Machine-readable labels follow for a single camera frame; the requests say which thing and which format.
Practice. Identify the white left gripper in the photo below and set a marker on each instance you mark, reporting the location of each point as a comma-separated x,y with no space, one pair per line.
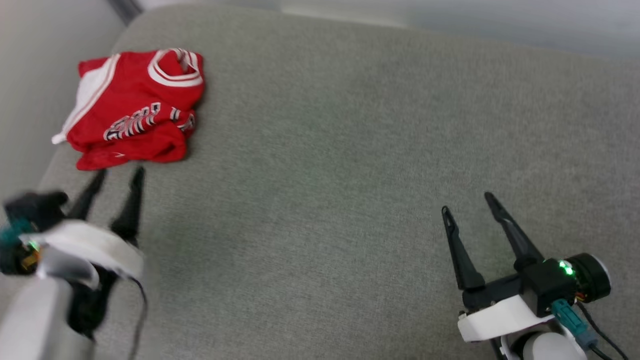
90,245

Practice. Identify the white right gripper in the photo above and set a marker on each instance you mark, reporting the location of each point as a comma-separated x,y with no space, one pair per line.
500,315

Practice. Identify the red and white sports jersey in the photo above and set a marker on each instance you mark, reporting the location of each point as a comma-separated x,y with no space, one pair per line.
135,100

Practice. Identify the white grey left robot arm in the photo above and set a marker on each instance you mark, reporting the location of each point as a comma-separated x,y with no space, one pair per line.
30,320

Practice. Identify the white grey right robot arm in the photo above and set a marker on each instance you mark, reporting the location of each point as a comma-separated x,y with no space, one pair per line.
545,347

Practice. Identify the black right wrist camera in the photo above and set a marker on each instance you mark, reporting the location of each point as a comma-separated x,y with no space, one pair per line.
545,285

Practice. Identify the grey metal wall pipe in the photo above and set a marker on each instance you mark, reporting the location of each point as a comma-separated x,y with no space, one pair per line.
125,7

